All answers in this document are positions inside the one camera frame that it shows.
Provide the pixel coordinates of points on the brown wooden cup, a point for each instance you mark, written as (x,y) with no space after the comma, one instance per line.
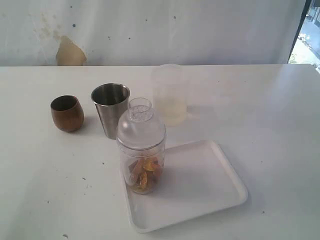
(67,113)

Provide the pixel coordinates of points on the stainless steel cup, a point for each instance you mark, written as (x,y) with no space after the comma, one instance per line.
(111,101)

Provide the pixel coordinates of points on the white plastic tray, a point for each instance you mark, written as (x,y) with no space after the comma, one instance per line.
(197,180)

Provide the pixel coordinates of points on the translucent plastic cup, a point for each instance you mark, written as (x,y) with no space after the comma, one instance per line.
(170,90)

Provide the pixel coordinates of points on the clear plastic shaker lid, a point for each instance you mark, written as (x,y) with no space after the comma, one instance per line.
(140,127)

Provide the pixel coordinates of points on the clear plastic shaker body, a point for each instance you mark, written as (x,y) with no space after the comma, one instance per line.
(129,156)

